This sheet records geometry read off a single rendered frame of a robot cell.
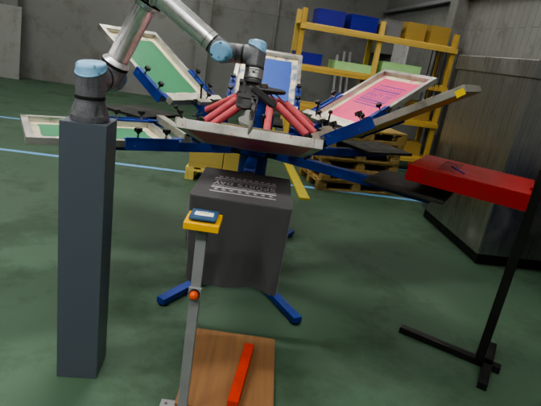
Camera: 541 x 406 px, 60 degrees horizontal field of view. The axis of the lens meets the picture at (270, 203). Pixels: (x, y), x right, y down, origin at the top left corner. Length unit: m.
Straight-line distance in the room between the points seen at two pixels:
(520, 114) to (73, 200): 3.54
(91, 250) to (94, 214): 0.16
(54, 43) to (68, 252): 10.80
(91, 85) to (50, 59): 10.85
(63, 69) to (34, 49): 0.76
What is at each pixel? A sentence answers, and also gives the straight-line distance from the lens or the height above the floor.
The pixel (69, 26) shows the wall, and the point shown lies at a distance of 12.65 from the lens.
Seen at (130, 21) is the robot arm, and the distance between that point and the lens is 2.06.
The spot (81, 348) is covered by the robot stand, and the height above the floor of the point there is 0.17.
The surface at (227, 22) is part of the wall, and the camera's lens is 12.09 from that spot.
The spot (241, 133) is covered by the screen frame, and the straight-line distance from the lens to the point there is 1.86.
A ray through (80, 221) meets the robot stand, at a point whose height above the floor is 0.79.
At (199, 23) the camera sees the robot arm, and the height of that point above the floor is 1.63.
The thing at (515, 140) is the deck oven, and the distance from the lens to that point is 4.46.
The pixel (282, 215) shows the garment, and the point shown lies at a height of 0.92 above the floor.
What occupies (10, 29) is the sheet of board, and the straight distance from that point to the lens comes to 12.77.
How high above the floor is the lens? 1.59
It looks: 18 degrees down
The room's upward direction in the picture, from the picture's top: 9 degrees clockwise
